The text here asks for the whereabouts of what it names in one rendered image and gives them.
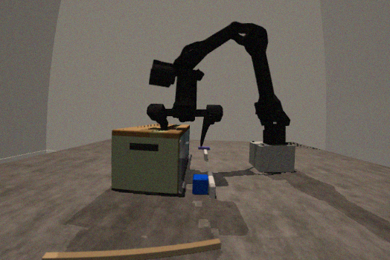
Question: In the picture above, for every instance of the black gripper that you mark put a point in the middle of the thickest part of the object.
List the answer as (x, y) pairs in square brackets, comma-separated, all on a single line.
[(185, 105)]

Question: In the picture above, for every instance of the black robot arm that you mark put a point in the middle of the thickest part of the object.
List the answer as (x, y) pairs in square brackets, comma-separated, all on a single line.
[(268, 108)]

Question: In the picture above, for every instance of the small blue block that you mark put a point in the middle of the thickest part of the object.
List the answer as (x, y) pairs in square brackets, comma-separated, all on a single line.
[(200, 184)]

